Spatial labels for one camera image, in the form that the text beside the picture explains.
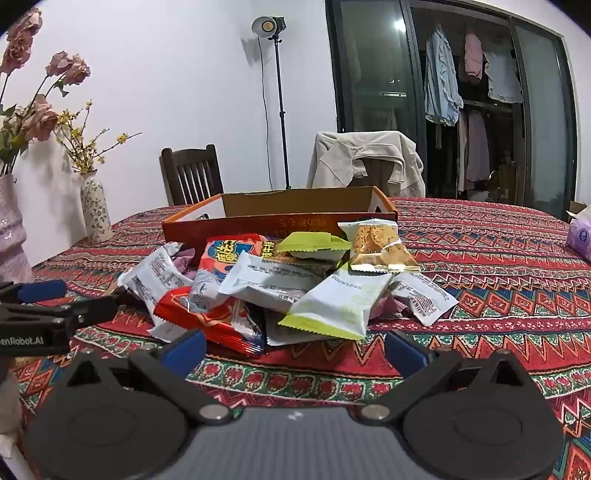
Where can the beige jacket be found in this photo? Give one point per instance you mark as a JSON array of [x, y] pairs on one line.
[[332, 152]]

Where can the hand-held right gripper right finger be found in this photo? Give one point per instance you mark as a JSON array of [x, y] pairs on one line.
[[404, 351]]

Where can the wooden chair under jacket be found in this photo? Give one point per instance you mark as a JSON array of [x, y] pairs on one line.
[[374, 175]]

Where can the dark wooden chair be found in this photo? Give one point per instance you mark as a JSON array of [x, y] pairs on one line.
[[191, 173]]

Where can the studio light on stand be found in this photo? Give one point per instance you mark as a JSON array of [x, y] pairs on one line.
[[268, 26]]

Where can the white hanging blouse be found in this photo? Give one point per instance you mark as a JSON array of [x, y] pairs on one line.
[[503, 76]]

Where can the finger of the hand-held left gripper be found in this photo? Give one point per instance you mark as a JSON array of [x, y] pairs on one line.
[[41, 290], [83, 311]]

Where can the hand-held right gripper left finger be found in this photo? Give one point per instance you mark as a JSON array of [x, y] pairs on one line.
[[184, 350]]

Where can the light blue hanging shirt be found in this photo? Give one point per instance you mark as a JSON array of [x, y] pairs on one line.
[[441, 78]]

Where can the lime green snack packet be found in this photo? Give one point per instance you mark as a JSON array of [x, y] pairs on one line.
[[314, 247]]

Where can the orange cardboard box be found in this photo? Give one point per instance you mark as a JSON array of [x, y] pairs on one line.
[[258, 226]]

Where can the purple tissue pack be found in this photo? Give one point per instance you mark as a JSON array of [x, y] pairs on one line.
[[581, 237]]

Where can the brown cardboard floor box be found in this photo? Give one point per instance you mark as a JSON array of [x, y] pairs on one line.
[[578, 210]]

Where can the floral ceramic vase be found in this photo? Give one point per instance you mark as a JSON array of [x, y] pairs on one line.
[[96, 207]]

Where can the white green-edged snack packet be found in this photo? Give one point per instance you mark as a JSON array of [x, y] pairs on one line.
[[332, 304]]

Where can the sliding glass door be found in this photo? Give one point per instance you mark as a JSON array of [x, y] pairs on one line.
[[369, 69]]

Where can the pink vase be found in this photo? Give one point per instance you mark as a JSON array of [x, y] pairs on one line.
[[11, 230]]

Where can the red blue snack packet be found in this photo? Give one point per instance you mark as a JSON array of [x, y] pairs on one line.
[[231, 251]]

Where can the yellow flower sprigs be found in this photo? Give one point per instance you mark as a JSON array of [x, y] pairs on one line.
[[83, 147]]

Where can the pale pink hanging clothes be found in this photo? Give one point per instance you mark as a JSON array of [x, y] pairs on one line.
[[475, 147]]

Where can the silver patterned snack packet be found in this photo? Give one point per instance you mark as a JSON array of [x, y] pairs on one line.
[[207, 288]]

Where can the clear brown cracker packet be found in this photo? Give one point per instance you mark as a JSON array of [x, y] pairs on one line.
[[376, 247]]

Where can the pink hanging garment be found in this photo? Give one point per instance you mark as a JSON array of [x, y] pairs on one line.
[[473, 57]]

